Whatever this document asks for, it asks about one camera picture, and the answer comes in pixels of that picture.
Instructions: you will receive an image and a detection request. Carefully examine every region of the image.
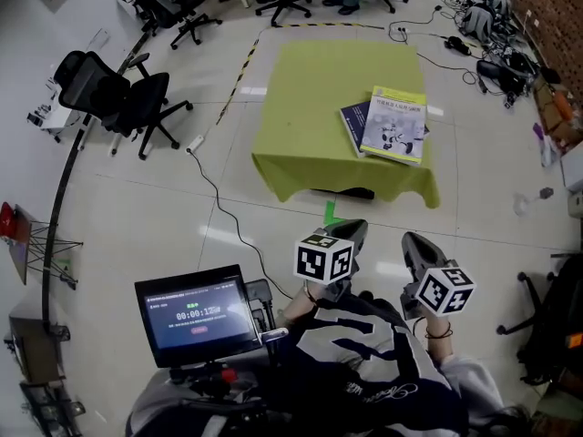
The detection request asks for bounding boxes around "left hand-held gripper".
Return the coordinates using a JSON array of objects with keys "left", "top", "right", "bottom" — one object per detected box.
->
[{"left": 294, "top": 218, "right": 370, "bottom": 301}]

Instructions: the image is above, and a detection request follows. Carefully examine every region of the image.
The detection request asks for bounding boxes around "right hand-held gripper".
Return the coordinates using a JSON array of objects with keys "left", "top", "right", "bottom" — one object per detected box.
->
[{"left": 399, "top": 231, "right": 476, "bottom": 322}]

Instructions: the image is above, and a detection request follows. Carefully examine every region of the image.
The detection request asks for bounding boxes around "dark blue book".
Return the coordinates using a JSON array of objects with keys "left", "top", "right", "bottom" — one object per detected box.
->
[{"left": 339, "top": 100, "right": 431, "bottom": 159}]

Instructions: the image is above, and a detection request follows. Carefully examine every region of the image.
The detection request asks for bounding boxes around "white and yellow-green book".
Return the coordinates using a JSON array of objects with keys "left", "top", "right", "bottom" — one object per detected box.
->
[{"left": 359, "top": 85, "right": 428, "bottom": 168}]

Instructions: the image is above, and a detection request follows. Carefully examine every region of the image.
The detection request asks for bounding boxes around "person's left forearm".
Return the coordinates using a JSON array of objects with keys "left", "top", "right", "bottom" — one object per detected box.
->
[{"left": 274, "top": 281, "right": 330, "bottom": 323}]

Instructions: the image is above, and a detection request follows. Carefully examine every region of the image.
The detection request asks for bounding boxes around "person's right forearm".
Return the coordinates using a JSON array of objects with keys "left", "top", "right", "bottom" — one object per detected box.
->
[{"left": 424, "top": 314, "right": 455, "bottom": 364}]

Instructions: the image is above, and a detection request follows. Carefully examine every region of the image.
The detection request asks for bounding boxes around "dark wrist band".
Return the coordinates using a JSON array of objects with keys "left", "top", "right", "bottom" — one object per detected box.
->
[{"left": 424, "top": 320, "right": 455, "bottom": 340}]

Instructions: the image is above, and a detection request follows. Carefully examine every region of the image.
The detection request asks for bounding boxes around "green floor tape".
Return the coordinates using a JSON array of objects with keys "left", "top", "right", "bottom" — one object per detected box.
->
[{"left": 322, "top": 200, "right": 343, "bottom": 226}]

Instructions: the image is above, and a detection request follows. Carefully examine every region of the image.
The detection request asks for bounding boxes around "black chair with star base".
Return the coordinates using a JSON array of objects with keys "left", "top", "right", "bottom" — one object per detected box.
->
[{"left": 496, "top": 252, "right": 583, "bottom": 386}]

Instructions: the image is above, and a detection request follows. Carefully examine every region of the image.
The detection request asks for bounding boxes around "person's navy and white shirt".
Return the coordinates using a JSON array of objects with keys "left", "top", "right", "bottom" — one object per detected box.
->
[{"left": 126, "top": 290, "right": 504, "bottom": 437}]

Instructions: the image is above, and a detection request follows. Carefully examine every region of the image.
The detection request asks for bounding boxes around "table with green cloth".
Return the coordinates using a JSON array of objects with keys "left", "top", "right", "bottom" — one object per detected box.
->
[{"left": 251, "top": 40, "right": 442, "bottom": 209}]

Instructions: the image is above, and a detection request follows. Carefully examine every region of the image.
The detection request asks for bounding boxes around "black monitor screen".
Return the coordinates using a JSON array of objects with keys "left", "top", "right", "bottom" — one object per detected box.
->
[{"left": 134, "top": 264, "right": 264, "bottom": 369}]

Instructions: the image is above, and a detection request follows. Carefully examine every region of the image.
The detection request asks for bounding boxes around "yellow black striped floor tape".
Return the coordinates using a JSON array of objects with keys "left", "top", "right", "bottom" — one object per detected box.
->
[{"left": 215, "top": 21, "right": 386, "bottom": 126}]

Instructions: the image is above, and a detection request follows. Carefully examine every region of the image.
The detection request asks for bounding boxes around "cardboard box of clutter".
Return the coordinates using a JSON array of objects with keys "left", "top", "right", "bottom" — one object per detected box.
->
[{"left": 530, "top": 75, "right": 583, "bottom": 147}]

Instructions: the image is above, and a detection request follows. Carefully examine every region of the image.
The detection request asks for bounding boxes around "black mesh office chair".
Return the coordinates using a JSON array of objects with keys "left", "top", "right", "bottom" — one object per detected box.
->
[
  {"left": 53, "top": 50, "right": 195, "bottom": 161},
  {"left": 128, "top": 0, "right": 224, "bottom": 51}
]

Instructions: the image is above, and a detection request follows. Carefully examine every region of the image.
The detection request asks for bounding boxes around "curved black floor strip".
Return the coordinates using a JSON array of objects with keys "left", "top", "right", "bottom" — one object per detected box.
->
[{"left": 40, "top": 28, "right": 152, "bottom": 334}]

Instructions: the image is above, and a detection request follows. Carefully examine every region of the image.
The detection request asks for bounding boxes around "small white side table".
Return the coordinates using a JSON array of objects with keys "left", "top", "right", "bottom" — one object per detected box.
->
[{"left": 26, "top": 77, "right": 95, "bottom": 144}]

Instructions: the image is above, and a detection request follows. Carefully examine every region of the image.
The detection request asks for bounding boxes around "black power cable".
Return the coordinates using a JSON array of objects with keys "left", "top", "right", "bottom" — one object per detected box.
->
[{"left": 187, "top": 150, "right": 295, "bottom": 300}]

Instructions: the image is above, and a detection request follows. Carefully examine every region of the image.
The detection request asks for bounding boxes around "black monitor mount rig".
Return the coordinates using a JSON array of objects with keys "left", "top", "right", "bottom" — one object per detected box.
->
[{"left": 169, "top": 279, "right": 292, "bottom": 437}]

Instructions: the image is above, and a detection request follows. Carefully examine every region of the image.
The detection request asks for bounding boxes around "pile of headsets and cables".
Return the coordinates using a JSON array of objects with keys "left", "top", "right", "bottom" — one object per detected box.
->
[{"left": 436, "top": 0, "right": 555, "bottom": 108}]

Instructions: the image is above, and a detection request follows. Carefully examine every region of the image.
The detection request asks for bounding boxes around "black wire display stand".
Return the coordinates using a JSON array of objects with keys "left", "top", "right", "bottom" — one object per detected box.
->
[{"left": 0, "top": 201, "right": 85, "bottom": 290}]

